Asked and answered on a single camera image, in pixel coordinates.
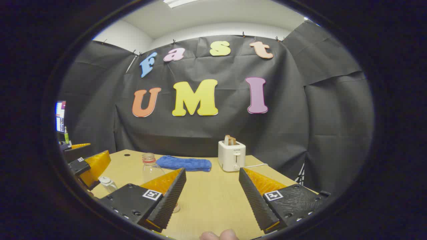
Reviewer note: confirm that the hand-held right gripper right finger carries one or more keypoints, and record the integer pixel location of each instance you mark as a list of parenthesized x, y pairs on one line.
[(253, 200)]

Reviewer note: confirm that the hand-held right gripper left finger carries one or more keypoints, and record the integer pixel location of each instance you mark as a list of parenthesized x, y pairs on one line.
[(171, 196)]

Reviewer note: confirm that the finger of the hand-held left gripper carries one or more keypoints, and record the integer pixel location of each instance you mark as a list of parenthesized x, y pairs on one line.
[(75, 154), (80, 166)]

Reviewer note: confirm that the white teacup lid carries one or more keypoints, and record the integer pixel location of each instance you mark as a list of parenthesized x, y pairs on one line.
[(105, 180)]

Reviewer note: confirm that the clear plastic water bottle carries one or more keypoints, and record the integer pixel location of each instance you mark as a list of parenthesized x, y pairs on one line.
[(150, 168)]

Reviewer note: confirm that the white ceramic teacup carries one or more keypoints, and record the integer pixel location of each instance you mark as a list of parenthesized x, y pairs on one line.
[(110, 187)]

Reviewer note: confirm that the green drink bottle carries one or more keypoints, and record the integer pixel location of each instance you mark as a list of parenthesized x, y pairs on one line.
[(66, 136)]

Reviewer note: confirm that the blue folded cloth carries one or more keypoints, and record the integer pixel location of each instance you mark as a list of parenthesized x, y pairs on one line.
[(183, 164)]

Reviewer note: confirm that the computer monitor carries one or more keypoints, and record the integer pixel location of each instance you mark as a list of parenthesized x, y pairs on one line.
[(60, 116)]

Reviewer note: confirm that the white toaster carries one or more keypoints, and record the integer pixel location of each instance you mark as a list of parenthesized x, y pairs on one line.
[(231, 156)]

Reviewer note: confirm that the bread slice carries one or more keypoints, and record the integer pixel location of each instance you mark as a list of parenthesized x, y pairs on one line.
[(230, 140)]

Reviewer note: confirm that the black backdrop cloth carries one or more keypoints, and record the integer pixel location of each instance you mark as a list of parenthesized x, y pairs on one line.
[(233, 133)]

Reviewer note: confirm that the ceiling light panel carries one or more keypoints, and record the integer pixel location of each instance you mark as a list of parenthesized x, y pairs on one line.
[(178, 2)]

